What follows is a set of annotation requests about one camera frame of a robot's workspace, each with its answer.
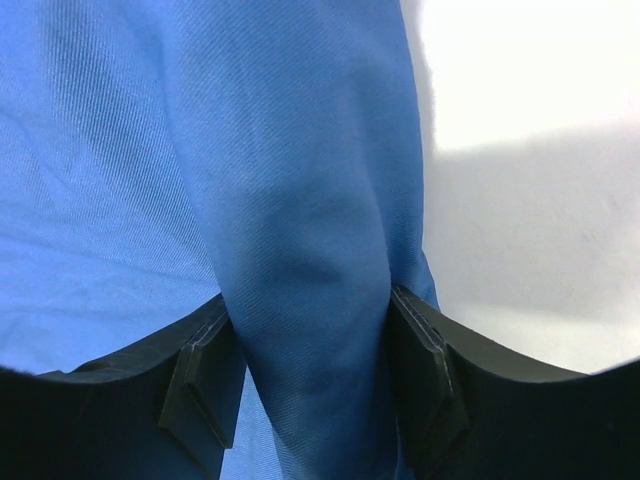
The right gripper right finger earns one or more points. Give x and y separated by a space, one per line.
470 408

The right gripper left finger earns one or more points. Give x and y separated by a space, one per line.
164 407

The blue surgical wrap cloth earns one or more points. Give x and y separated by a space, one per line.
155 154

